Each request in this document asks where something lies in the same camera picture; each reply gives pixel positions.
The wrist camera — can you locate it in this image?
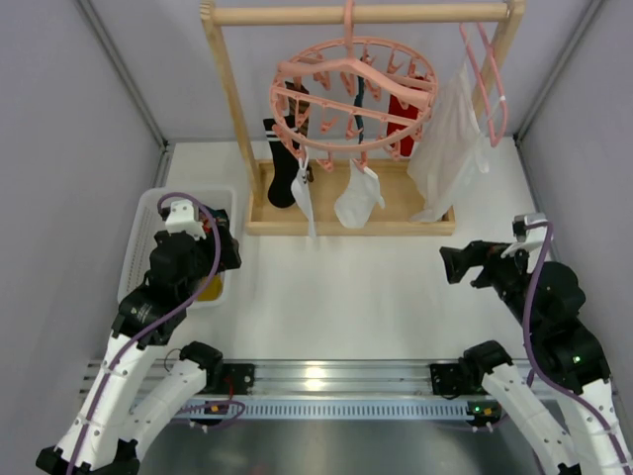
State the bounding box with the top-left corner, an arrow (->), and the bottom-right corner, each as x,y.
500,213 -> 548,258
159,199 -> 206,240

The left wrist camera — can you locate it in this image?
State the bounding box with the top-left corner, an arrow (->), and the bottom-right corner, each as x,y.
159,199 -> 206,240

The pink clothes hanger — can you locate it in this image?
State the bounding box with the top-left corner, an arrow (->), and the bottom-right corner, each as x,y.
459,22 -> 509,147

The red sock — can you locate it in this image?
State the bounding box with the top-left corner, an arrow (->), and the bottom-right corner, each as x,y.
387,95 -> 422,161

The yellow sock in basket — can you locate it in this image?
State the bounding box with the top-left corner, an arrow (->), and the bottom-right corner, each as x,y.
197,275 -> 224,302

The white sock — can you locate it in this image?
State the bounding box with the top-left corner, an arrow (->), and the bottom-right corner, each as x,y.
291,156 -> 317,239
334,159 -> 386,230

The black white-striped sock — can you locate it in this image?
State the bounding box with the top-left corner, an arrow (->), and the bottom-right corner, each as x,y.
263,118 -> 299,209

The wooden clothes rack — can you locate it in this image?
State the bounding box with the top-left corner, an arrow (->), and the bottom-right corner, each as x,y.
200,1 -> 525,237

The white plastic basket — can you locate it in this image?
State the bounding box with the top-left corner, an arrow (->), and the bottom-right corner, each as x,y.
117,184 -> 239,302

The dark patterned socks pile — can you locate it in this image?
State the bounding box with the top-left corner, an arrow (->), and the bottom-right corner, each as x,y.
199,206 -> 230,233

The white sheer garment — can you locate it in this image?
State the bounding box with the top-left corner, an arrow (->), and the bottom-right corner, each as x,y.
407,65 -> 489,223

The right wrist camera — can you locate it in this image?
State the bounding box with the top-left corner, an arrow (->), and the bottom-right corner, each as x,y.
500,213 -> 548,258

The teal sock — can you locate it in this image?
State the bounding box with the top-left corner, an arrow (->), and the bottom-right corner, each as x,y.
354,53 -> 373,143

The pink round clip hanger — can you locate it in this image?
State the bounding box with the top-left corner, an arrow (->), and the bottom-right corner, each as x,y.
269,1 -> 439,171

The aluminium mounting rail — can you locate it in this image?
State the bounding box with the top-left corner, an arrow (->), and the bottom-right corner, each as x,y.
78,358 -> 619,423

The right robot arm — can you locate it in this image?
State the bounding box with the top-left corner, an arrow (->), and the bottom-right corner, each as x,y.
431,236 -> 632,474

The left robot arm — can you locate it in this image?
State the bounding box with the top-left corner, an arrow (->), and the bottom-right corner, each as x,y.
36,209 -> 224,474

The brown striped sock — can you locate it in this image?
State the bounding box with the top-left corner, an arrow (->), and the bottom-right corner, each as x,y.
285,81 -> 310,137

